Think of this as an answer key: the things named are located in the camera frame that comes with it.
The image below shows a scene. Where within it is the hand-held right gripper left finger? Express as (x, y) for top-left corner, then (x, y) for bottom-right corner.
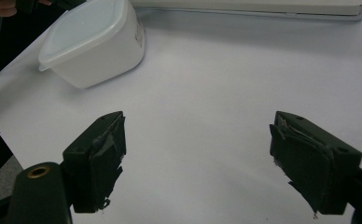
(62, 110), (128, 215)

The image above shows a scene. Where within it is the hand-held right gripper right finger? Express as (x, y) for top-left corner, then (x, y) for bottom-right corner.
(269, 110), (362, 219)

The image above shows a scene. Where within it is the white lidded plastic container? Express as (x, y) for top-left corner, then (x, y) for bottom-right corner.
(38, 0), (146, 91)

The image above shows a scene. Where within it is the white wire rack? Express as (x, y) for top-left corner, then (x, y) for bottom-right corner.
(129, 0), (362, 22)

